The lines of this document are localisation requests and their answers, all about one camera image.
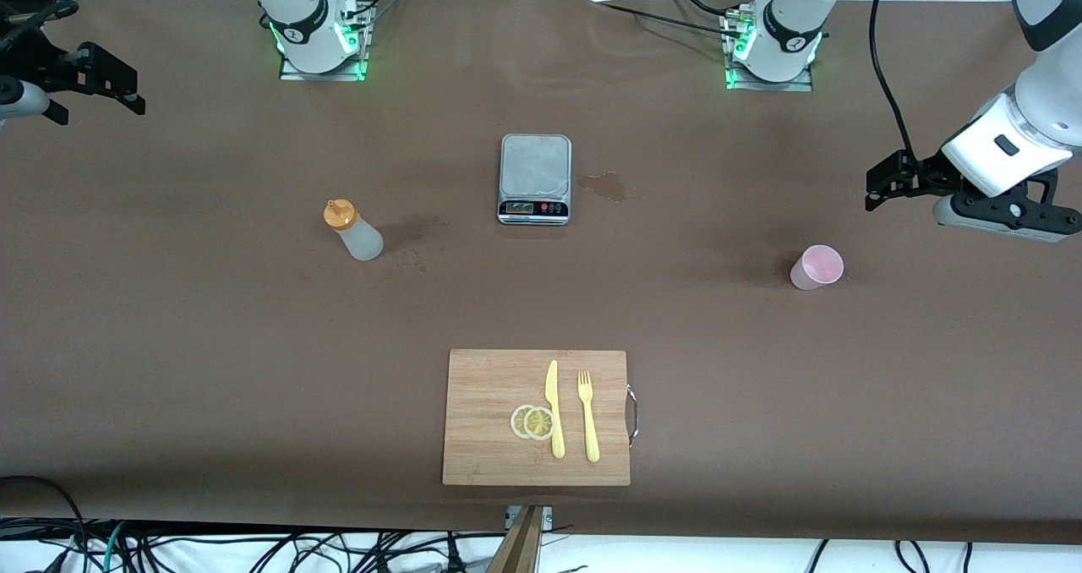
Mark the pink plastic cup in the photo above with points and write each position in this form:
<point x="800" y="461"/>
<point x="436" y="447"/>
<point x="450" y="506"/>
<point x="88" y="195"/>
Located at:
<point x="816" y="267"/>

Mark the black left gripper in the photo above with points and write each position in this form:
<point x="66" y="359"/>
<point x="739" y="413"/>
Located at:
<point x="927" y="171"/>

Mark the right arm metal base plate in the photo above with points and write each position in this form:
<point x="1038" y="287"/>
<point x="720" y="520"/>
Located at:
<point x="321" y="76"/>

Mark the yellow plastic knife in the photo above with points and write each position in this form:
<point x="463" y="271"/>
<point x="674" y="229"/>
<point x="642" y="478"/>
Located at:
<point x="553" y="395"/>

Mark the yellow plastic fork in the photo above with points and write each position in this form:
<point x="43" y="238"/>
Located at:
<point x="591" y="438"/>

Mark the clear sauce bottle orange cap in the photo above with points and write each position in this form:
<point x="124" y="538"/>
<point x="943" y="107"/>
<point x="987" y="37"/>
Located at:
<point x="363" y="239"/>

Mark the lemon slice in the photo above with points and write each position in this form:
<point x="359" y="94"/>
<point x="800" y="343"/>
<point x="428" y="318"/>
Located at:
<point x="538" y="423"/>
<point x="516" y="422"/>

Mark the wooden cutting board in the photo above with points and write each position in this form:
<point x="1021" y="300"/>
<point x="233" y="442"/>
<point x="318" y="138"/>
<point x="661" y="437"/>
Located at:
<point x="482" y="404"/>

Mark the silver digital kitchen scale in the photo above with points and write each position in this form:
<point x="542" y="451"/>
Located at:
<point x="534" y="167"/>

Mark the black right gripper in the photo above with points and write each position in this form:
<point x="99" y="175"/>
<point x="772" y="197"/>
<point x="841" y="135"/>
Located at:
<point x="35" y="59"/>

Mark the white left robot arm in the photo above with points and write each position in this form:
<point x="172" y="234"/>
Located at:
<point x="795" y="15"/>

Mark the wooden post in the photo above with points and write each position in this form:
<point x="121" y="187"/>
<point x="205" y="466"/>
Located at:
<point x="520" y="548"/>

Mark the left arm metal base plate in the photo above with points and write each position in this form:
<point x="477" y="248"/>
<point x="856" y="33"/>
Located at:
<point x="769" y="85"/>

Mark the small metal table bracket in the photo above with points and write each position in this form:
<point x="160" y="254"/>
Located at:
<point x="547" y="518"/>

